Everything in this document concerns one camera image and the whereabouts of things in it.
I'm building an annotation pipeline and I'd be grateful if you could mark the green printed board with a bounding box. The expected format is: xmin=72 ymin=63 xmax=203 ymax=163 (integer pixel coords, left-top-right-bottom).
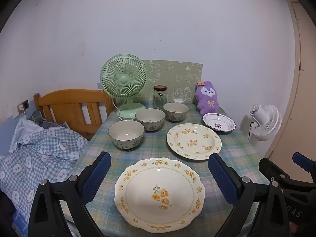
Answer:
xmin=144 ymin=60 xmax=203 ymax=103

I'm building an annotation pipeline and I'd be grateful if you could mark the scalloped yellow flower plate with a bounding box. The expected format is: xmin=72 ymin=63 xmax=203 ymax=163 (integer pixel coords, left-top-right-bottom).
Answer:
xmin=114 ymin=157 xmax=205 ymax=233

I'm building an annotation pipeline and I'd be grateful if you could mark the small red flower plate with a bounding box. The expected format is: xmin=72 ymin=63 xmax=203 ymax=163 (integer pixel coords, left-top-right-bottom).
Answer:
xmin=202 ymin=113 xmax=236 ymax=132

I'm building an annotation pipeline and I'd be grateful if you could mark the grey plaid cloth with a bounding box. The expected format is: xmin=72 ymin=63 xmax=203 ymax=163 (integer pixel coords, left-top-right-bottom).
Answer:
xmin=31 ymin=111 xmax=70 ymax=129

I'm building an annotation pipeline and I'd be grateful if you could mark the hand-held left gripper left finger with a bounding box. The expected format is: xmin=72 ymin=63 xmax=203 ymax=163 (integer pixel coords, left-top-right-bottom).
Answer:
xmin=28 ymin=151 xmax=112 ymax=237

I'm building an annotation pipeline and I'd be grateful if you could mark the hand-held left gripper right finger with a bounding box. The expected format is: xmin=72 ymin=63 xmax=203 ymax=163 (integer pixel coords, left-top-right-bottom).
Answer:
xmin=208 ymin=152 xmax=292 ymax=237

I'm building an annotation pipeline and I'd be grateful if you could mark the glass jar with dark lid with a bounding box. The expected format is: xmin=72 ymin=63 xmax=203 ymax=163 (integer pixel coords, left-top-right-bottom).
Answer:
xmin=153 ymin=85 xmax=168 ymax=109

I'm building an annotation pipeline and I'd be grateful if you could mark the white fan cable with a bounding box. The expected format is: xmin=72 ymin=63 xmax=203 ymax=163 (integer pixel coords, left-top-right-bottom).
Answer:
xmin=113 ymin=97 xmax=122 ymax=119

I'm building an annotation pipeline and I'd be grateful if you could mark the white standing fan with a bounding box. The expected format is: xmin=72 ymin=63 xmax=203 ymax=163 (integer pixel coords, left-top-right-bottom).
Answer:
xmin=248 ymin=104 xmax=282 ymax=142

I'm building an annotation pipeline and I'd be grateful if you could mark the purple plush bunny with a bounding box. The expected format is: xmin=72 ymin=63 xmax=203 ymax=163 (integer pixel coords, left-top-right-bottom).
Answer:
xmin=195 ymin=80 xmax=220 ymax=116

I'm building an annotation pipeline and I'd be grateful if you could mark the plaid tablecloth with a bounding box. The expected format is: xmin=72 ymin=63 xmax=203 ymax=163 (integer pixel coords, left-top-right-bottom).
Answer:
xmin=59 ymin=101 xmax=269 ymax=237

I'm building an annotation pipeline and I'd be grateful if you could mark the blue checked printed blanket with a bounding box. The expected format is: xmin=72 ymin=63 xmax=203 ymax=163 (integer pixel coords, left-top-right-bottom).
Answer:
xmin=0 ymin=115 xmax=90 ymax=228

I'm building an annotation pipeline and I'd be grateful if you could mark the dark cloth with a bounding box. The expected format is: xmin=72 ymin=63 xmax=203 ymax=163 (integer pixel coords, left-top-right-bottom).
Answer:
xmin=0 ymin=189 xmax=16 ymax=237

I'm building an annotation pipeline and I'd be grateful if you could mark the blue printed bedsheet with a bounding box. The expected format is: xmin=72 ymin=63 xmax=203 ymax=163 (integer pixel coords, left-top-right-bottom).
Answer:
xmin=11 ymin=209 xmax=34 ymax=237

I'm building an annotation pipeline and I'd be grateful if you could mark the floral ceramic bowl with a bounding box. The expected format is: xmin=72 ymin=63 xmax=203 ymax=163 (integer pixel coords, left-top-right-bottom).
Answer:
xmin=108 ymin=120 xmax=145 ymax=151
xmin=135 ymin=108 xmax=166 ymax=132
xmin=163 ymin=102 xmax=189 ymax=123

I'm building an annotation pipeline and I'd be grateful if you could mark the green desk fan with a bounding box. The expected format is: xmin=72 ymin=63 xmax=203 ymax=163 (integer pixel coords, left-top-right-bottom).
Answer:
xmin=100 ymin=53 xmax=149 ymax=121

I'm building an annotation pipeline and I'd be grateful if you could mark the black fan cable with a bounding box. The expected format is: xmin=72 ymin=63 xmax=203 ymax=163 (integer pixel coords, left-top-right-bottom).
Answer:
xmin=248 ymin=120 xmax=257 ymax=139

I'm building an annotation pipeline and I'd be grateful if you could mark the beige door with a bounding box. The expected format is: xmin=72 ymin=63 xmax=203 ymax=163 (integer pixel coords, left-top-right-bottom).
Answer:
xmin=267 ymin=0 xmax=316 ymax=168

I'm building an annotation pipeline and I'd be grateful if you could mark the round yellow flower plate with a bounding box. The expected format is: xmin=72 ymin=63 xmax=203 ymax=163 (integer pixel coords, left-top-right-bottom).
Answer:
xmin=166 ymin=123 xmax=222 ymax=160

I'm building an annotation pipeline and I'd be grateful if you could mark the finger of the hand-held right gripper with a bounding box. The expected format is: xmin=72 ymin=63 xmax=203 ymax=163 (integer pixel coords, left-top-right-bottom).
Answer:
xmin=258 ymin=157 xmax=294 ymax=188
xmin=292 ymin=152 xmax=316 ymax=178

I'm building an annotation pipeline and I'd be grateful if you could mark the wooden bed headboard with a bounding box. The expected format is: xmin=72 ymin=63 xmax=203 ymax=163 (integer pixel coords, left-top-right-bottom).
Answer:
xmin=34 ymin=89 xmax=116 ymax=141

